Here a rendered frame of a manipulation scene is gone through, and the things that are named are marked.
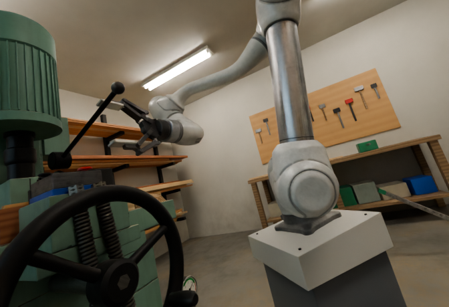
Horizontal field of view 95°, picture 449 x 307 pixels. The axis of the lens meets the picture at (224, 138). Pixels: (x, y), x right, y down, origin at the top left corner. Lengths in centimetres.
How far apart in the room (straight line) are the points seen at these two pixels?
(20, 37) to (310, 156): 81
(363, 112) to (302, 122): 301
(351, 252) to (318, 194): 26
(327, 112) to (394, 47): 122
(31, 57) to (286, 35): 70
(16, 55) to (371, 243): 109
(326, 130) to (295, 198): 304
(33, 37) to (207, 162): 365
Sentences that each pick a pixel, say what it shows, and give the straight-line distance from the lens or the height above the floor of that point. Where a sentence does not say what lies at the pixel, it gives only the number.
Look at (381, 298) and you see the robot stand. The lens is 90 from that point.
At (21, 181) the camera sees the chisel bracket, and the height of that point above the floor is 103.
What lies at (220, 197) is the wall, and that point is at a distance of 409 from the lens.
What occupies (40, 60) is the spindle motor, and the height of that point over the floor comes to 134.
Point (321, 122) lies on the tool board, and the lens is 356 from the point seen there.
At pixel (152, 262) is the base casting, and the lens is 68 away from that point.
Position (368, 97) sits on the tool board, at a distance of 366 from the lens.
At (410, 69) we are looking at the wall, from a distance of 387.
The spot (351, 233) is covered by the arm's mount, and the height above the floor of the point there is 68.
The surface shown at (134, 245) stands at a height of 81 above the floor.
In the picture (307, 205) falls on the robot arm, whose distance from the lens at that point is 55.
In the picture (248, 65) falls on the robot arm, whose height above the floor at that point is 133.
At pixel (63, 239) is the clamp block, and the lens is 46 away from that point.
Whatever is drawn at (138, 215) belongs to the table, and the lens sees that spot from 65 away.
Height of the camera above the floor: 91
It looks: 12 degrees up
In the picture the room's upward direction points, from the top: 14 degrees counter-clockwise
